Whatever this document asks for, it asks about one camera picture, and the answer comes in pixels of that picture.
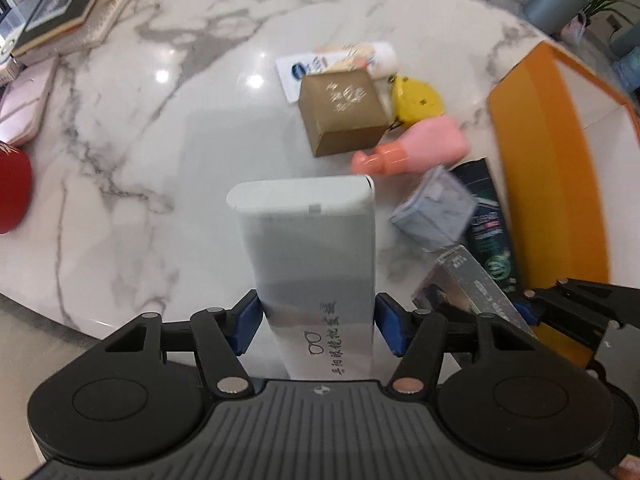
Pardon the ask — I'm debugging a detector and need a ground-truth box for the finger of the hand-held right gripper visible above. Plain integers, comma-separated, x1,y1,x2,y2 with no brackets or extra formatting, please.
520,278,640,356

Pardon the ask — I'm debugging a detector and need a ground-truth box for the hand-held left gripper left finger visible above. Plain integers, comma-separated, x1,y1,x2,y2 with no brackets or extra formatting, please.
102,290,263,398

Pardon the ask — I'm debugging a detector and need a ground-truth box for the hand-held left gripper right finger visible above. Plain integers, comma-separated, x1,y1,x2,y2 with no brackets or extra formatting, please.
375,292,538,398

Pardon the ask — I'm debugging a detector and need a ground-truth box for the grey printed box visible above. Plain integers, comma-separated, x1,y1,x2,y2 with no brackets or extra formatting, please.
411,245,537,338

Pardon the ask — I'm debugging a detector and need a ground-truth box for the white glasses case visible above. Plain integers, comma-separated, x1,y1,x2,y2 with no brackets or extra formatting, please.
226,175,377,381

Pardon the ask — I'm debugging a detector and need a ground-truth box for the orange storage box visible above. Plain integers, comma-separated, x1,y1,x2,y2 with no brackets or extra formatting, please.
487,40,640,368

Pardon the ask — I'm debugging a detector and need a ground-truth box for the pink plastic bottle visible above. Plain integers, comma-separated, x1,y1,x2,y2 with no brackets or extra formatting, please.
351,115,471,177

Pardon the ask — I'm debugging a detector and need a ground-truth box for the gold cardboard box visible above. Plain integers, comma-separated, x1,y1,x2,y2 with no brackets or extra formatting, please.
298,68,391,159

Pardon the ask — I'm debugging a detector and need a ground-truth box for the dark toothpaste box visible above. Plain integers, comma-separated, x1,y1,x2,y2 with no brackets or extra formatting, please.
450,157,521,296

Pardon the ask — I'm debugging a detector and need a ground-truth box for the pale blue small box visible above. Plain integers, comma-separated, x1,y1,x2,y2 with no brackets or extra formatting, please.
389,165,478,252

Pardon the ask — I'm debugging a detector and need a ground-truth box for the yellow round case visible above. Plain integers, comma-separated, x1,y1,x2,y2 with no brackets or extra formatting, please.
390,75,446,128

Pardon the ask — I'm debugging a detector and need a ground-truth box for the white printed tube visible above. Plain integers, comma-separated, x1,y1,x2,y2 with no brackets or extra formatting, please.
276,41,399,106

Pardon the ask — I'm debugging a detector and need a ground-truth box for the red round object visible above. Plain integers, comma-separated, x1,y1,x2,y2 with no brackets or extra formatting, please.
0,142,34,235

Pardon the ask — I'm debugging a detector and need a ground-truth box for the grey trash bin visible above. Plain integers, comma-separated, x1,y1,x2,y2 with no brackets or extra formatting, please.
522,0,592,36

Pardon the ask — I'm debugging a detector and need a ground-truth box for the pink flat case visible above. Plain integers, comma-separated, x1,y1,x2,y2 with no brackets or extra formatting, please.
0,55,61,148

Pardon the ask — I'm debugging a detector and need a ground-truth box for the beige book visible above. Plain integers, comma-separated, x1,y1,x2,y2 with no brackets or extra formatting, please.
57,0,157,45

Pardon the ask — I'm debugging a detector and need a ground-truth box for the dark cover book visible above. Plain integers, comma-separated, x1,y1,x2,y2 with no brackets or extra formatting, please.
11,0,119,57

